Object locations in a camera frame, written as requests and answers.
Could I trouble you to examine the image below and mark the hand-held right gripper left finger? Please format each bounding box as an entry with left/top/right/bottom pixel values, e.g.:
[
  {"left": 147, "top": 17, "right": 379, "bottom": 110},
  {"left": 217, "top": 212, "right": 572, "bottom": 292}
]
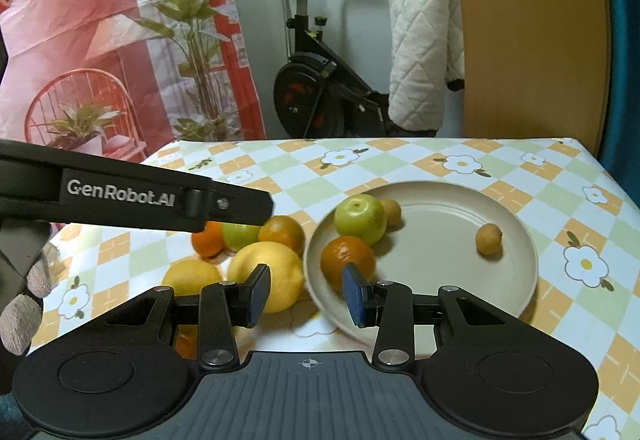
[{"left": 112, "top": 264, "right": 273, "bottom": 371}]

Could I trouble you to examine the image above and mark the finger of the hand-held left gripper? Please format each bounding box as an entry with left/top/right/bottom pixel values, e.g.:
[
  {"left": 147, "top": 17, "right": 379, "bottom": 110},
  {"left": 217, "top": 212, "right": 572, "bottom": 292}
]
[{"left": 185, "top": 179, "right": 275, "bottom": 233}]

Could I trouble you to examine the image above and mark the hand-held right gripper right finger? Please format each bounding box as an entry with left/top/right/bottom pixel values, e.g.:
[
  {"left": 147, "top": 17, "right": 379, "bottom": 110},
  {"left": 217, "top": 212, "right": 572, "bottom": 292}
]
[{"left": 341, "top": 263, "right": 526, "bottom": 371}]

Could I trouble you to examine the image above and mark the yellow lemon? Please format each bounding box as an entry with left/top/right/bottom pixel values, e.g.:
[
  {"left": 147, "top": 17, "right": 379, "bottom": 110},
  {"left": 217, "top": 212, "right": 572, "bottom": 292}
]
[
  {"left": 161, "top": 259, "right": 223, "bottom": 296},
  {"left": 227, "top": 241, "right": 306, "bottom": 314}
]

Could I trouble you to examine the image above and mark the large green apple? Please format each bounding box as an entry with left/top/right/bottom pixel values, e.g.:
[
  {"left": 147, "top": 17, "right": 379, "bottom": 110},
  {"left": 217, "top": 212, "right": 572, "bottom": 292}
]
[{"left": 221, "top": 221, "right": 262, "bottom": 252}]

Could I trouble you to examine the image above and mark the bright orange tangerine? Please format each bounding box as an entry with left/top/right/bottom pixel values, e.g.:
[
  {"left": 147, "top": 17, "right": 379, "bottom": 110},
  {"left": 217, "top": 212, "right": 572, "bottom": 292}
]
[{"left": 191, "top": 220, "right": 227, "bottom": 257}]

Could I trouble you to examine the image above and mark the dark orange tangerine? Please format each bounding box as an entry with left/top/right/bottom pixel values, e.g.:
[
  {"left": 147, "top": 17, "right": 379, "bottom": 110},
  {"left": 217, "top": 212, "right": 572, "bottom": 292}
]
[{"left": 257, "top": 215, "right": 306, "bottom": 257}]

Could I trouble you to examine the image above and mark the small green apple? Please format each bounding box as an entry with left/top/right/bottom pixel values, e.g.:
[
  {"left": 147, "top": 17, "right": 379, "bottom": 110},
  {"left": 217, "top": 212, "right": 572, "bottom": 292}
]
[{"left": 334, "top": 193, "right": 388, "bottom": 246}]

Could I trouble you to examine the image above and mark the beige round plate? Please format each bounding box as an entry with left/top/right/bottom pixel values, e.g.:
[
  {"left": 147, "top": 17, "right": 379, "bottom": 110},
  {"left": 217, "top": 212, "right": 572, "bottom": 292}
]
[{"left": 303, "top": 181, "right": 540, "bottom": 358}]

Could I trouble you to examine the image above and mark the person's left hand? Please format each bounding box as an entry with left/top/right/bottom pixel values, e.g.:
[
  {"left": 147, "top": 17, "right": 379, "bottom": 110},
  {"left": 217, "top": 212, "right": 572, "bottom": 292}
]
[{"left": 0, "top": 215, "right": 56, "bottom": 357}]

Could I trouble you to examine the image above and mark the black exercise bike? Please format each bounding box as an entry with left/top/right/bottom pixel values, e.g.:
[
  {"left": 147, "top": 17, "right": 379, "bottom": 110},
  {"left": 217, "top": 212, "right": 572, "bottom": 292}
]
[{"left": 250, "top": 0, "right": 401, "bottom": 138}]

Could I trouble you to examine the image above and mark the printed red backdrop cloth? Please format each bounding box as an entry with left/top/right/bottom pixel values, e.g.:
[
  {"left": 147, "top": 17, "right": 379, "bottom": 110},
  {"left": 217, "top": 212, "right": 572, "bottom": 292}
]
[{"left": 0, "top": 0, "right": 266, "bottom": 161}]

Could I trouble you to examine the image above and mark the checkered floral tablecloth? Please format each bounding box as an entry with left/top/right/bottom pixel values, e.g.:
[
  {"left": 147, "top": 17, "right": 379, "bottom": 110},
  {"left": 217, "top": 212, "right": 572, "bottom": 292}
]
[{"left": 27, "top": 136, "right": 640, "bottom": 440}]

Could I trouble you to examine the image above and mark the white quilted blanket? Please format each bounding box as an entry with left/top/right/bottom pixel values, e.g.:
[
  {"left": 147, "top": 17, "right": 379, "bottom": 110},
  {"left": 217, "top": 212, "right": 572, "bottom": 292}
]
[{"left": 387, "top": 0, "right": 466, "bottom": 136}]

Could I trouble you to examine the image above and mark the wooden board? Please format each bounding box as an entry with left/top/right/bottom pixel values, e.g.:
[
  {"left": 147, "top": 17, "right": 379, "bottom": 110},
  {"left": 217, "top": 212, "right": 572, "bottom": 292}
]
[{"left": 445, "top": 0, "right": 608, "bottom": 156}]

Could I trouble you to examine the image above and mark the teal curtain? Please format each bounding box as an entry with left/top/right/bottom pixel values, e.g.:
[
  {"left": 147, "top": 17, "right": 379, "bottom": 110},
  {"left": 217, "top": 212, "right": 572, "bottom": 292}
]
[{"left": 595, "top": 0, "right": 640, "bottom": 201}]

